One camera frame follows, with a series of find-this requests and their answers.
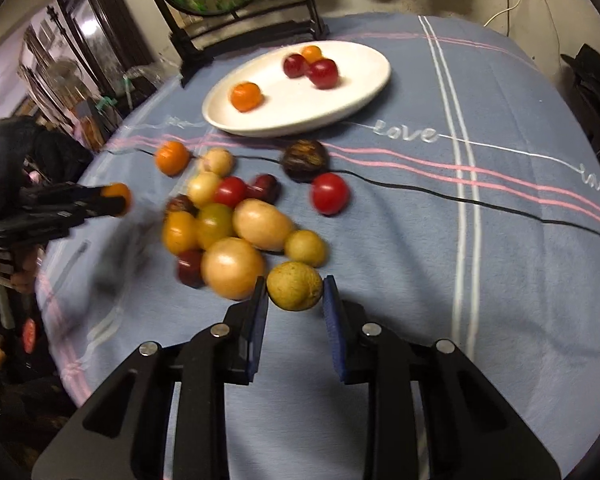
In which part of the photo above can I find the large dark brown mangosteen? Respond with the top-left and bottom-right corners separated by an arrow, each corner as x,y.
280,139 -> 329,183

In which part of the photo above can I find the small dark brown chestnut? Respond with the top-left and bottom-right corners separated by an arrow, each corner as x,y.
166,194 -> 198,217

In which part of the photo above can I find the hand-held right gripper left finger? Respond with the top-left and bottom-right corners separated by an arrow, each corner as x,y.
30,276 -> 271,480

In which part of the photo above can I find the spotted green-yellow pear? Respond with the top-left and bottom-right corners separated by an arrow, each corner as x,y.
266,261 -> 324,312

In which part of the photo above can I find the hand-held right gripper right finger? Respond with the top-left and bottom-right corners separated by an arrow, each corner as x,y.
323,275 -> 563,480

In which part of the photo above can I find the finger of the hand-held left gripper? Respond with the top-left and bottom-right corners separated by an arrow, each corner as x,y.
0,199 -> 129,242
22,182 -> 108,202

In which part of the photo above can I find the white oval plate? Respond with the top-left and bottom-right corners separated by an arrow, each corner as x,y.
201,40 -> 392,137

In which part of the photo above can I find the dark wooden chair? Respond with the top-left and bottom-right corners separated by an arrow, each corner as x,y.
560,42 -> 600,161

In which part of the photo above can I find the small pale yellow plum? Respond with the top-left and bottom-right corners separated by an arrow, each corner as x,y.
198,147 -> 235,177
187,171 -> 224,208

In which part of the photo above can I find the blue striped tablecloth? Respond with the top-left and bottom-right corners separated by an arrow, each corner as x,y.
35,12 -> 600,480

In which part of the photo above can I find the dark red plum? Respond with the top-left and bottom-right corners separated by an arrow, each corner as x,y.
245,174 -> 282,205
176,249 -> 206,288

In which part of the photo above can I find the large pale yellow pear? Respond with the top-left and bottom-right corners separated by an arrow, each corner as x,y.
231,198 -> 296,252

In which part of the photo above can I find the white electric fan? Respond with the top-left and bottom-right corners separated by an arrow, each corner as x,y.
42,57 -> 81,96

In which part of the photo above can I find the yellow-green tomato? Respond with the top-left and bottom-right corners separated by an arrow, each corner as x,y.
196,203 -> 235,250

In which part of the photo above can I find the orange-yellow tomato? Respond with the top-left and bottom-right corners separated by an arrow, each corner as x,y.
161,211 -> 199,256

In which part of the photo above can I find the round pale yellow pear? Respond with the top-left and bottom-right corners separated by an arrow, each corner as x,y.
201,237 -> 267,301

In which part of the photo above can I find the small yellow-green plum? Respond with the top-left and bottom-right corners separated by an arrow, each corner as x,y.
284,230 -> 328,268

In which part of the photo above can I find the white power cable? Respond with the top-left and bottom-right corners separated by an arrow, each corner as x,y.
482,0 -> 528,28

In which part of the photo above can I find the dark wooden cabinet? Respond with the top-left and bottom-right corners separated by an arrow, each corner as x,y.
55,0 -> 156,96

